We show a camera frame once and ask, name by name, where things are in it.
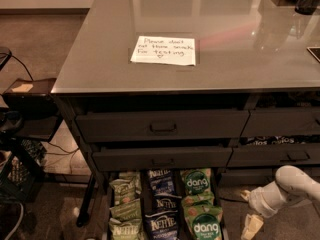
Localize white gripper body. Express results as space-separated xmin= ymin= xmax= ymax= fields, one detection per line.
xmin=248 ymin=181 xmax=292 ymax=218

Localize green dang chip bag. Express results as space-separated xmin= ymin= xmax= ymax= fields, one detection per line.
xmin=184 ymin=205 xmax=223 ymax=240
xmin=181 ymin=192 xmax=215 ymax=207
xmin=180 ymin=168 xmax=211 ymax=195

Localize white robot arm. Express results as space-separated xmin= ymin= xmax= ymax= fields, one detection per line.
xmin=241 ymin=165 xmax=320 ymax=240

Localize bottom right drawer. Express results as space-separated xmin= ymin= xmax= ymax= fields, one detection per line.
xmin=219 ymin=166 xmax=320 ymax=188

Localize middle right drawer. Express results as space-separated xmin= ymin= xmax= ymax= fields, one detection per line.
xmin=228 ymin=143 xmax=320 ymax=167

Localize black snack bags in drawer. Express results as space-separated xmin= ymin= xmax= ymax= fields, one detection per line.
xmin=240 ymin=135 xmax=320 ymax=146

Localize top right drawer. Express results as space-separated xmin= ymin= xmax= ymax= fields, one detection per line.
xmin=242 ymin=107 xmax=320 ymax=137

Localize open bottom left drawer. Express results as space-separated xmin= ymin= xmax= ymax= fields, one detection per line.
xmin=103 ymin=168 xmax=229 ymax=240

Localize middle blue kettle chip bag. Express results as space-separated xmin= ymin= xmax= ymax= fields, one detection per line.
xmin=153 ymin=193 xmax=181 ymax=212

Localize blue kettle chip bag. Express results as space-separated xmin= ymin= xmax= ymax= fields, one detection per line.
xmin=153 ymin=193 xmax=181 ymax=212
xmin=145 ymin=211 xmax=178 ymax=240
xmin=147 ymin=170 xmax=175 ymax=194

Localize back blue kettle chip bag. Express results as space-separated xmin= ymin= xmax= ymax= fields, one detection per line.
xmin=147 ymin=170 xmax=175 ymax=194

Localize front blue kettle chip bag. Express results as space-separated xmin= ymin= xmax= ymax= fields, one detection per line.
xmin=145 ymin=211 xmax=178 ymax=240

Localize back green kettle chip bag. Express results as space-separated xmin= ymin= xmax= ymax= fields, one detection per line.
xmin=119 ymin=171 xmax=142 ymax=195

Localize green kettle chip bag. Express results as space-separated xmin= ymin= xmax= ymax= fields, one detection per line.
xmin=119 ymin=171 xmax=142 ymax=195
xmin=109 ymin=219 xmax=143 ymax=240
xmin=110 ymin=179 xmax=136 ymax=205
xmin=110 ymin=199 xmax=142 ymax=221

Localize front green kettle chip bag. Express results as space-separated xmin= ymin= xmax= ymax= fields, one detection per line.
xmin=109 ymin=219 xmax=143 ymax=240

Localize middle left drawer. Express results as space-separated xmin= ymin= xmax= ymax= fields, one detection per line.
xmin=93 ymin=146 xmax=232 ymax=172

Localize top left drawer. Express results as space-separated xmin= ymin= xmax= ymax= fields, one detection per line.
xmin=76 ymin=110 xmax=249 ymax=143

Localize dark tablet on counter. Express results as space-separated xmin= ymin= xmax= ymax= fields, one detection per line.
xmin=307 ymin=47 xmax=320 ymax=63

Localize dark cabinet with glass top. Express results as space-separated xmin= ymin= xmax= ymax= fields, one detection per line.
xmin=52 ymin=0 xmax=320 ymax=186

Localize white handwritten paper note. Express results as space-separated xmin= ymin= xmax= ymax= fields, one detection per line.
xmin=130 ymin=36 xmax=196 ymax=66

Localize black plastic crate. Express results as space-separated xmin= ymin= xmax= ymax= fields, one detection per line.
xmin=0 ymin=140 xmax=46 ymax=203

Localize dark side table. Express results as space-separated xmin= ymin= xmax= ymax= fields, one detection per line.
xmin=3 ymin=78 xmax=62 ymax=142

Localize black floor cable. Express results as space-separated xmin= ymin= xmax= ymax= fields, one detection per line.
xmin=219 ymin=196 xmax=249 ymax=204

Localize black cable at left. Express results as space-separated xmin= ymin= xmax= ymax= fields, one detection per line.
xmin=0 ymin=46 xmax=34 ymax=82

